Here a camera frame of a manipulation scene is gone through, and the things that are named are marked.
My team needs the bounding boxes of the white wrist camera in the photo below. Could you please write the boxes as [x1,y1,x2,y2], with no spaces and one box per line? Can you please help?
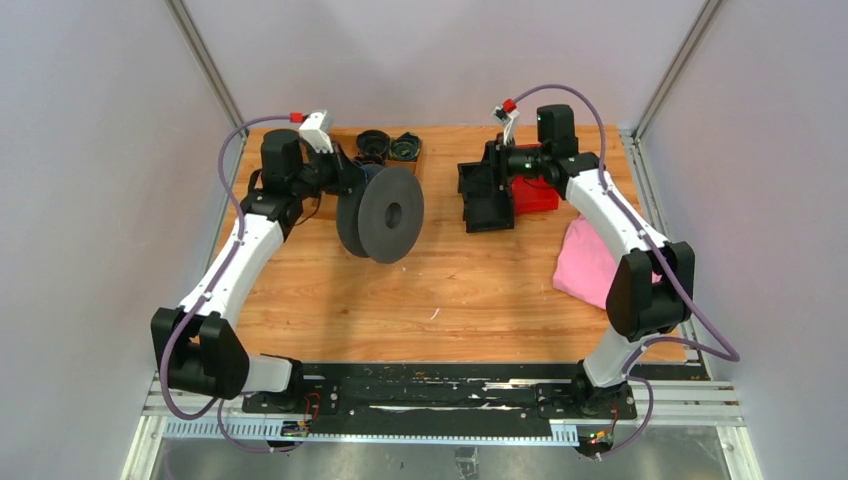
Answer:
[289,110,335,154]
[492,98,520,146]

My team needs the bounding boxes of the wooden compartment tray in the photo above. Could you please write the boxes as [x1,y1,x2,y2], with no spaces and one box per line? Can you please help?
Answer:
[302,127,425,221]

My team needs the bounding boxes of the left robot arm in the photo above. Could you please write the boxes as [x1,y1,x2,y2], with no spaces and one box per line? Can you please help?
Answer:
[151,125,365,413]

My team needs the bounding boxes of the black plastic bin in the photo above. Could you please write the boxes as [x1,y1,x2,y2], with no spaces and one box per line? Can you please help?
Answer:
[463,191,515,234]

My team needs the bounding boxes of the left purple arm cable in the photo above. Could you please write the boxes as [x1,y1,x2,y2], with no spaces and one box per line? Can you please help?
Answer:
[158,115,299,455]

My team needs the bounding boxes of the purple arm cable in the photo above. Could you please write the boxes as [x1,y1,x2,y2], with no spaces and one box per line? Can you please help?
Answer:
[158,115,299,455]
[513,84,741,460]

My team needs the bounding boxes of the grey filament spool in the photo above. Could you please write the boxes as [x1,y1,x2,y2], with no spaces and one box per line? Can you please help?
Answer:
[335,164,424,264]

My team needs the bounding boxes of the rolled green tie top right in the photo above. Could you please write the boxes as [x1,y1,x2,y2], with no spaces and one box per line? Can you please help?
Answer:
[389,132,422,162]

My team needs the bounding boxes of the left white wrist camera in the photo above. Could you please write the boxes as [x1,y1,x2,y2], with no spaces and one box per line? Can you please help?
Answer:
[289,110,335,154]

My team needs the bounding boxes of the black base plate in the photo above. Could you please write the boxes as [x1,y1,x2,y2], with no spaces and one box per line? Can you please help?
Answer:
[242,362,636,439]

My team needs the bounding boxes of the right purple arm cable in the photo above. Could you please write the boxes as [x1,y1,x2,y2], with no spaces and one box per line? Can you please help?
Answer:
[513,84,741,460]

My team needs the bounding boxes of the red plastic bin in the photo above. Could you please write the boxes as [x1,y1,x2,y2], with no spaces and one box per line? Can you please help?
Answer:
[510,144,559,215]

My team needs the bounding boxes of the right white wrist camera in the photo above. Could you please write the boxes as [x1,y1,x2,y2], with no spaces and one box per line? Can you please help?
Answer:
[492,98,520,146]

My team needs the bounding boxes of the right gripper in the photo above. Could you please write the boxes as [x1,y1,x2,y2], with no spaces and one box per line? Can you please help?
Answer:
[460,134,550,195]

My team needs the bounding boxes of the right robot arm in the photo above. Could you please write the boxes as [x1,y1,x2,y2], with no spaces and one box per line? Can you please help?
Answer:
[457,101,695,417]

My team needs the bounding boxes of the pink cloth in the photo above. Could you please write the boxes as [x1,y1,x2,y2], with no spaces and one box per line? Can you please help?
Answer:
[552,213,664,311]

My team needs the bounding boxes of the rolled dark tie top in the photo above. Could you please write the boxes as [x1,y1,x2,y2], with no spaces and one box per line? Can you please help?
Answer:
[356,129,391,165]

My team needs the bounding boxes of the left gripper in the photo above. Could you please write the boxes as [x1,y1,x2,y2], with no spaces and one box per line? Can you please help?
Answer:
[292,141,370,201]

